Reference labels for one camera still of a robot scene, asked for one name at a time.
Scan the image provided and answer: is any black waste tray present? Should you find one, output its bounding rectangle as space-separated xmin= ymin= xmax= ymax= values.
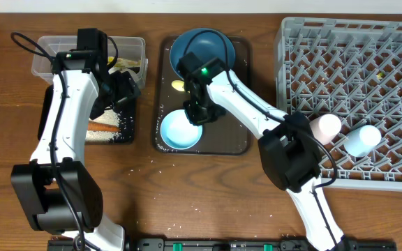
xmin=37 ymin=83 xmax=137 ymax=144

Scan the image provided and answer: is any light blue cup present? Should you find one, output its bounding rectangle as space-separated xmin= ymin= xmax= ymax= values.
xmin=343 ymin=125 xmax=382 ymax=158

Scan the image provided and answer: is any light blue bowl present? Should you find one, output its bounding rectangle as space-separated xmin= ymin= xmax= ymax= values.
xmin=160 ymin=109 xmax=203 ymax=150

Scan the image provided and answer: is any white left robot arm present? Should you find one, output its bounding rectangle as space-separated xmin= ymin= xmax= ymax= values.
xmin=10 ymin=28 xmax=140 ymax=250

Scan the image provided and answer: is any yellow plastic spoon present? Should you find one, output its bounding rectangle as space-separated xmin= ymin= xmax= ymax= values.
xmin=171 ymin=80 xmax=185 ymax=92

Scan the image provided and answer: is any orange carrot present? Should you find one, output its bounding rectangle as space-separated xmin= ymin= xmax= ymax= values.
xmin=88 ymin=121 xmax=120 ymax=132

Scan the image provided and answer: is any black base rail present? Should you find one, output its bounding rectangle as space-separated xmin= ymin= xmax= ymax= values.
xmin=46 ymin=236 xmax=396 ymax=251

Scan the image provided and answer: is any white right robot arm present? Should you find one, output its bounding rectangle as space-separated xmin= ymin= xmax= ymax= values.
xmin=170 ymin=28 xmax=349 ymax=250

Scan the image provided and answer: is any wrapper trash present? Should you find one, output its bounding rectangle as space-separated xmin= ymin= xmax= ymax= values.
xmin=109 ymin=58 xmax=142 ymax=74

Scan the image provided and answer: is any brown serving tray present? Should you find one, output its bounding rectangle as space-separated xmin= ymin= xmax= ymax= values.
xmin=151 ymin=35 xmax=253 ymax=155

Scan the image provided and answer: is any clear plastic bin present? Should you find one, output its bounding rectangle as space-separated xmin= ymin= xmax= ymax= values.
xmin=31 ymin=36 xmax=148 ymax=89

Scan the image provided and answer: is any grey dishwasher rack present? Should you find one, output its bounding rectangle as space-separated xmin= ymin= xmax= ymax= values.
xmin=274 ymin=17 xmax=402 ymax=192

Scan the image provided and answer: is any dark blue plate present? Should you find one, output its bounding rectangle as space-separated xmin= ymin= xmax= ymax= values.
xmin=170 ymin=28 xmax=236 ymax=78

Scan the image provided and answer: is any pink cup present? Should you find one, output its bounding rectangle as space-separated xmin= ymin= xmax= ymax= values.
xmin=310 ymin=114 xmax=342 ymax=145

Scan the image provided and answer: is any white rice pile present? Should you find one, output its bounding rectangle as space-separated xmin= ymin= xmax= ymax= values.
xmin=86 ymin=110 xmax=121 ymax=144

